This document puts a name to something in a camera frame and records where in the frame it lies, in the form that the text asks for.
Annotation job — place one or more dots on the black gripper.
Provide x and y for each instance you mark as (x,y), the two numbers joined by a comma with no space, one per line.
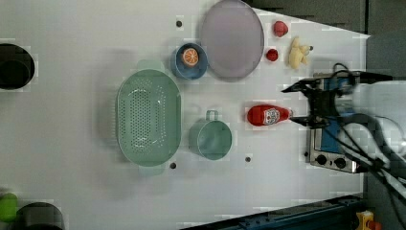
(321,103)

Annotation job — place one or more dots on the red ketchup bottle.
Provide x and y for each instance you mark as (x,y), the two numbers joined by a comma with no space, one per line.
(267,115)

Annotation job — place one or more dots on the black cylinder robot base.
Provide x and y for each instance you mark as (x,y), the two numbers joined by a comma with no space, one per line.
(16,67)

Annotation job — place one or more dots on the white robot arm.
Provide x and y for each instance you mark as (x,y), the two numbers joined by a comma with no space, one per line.
(356,126)

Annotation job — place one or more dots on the silver toaster oven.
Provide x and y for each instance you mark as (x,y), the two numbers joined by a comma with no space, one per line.
(325,145)

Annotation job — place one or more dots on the yellow peeled banana toy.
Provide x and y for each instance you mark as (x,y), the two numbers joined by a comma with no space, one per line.
(298,54)

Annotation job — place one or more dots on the small red strawberry toy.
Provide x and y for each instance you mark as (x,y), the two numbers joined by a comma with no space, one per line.
(272,55)

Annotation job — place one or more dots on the large red strawberry toy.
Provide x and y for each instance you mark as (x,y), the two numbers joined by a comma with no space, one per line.
(280,29)

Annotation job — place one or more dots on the grey round plate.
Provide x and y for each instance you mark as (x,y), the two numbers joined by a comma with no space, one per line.
(233,38)

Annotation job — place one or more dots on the green mug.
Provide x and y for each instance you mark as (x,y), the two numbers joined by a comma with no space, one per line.
(210,138)

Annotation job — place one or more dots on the blue bowl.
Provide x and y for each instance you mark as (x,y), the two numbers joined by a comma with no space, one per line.
(189,71)

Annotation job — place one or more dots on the orange slice toy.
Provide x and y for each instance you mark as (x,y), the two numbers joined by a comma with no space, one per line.
(190,57)

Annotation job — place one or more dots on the green perforated colander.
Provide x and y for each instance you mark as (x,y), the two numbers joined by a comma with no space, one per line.
(148,117)

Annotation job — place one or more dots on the green plastic object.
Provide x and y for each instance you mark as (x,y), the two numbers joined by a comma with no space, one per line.
(8,207)

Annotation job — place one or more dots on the blue metal frame rail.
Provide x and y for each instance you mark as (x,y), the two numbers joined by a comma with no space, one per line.
(331,214)

